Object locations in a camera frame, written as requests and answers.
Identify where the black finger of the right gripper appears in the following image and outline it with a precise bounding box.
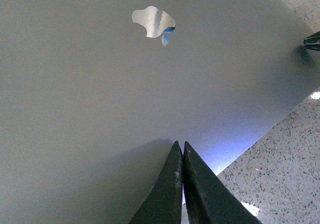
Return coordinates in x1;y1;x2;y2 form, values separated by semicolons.
303;31;320;51

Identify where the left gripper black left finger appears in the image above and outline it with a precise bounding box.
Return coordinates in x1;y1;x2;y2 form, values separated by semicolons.
129;141;183;224

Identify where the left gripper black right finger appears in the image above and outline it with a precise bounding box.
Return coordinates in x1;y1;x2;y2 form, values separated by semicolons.
183;141;261;224

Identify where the grey silver laptop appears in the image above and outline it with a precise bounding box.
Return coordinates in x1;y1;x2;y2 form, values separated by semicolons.
0;0;320;224

